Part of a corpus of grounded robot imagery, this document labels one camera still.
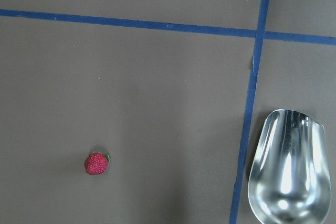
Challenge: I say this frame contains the red strawberry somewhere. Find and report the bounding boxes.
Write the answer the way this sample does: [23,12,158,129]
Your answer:
[84,152,110,175]

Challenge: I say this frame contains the metal ice scoop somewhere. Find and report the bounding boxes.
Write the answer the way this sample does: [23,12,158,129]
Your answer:
[248,109,332,223]

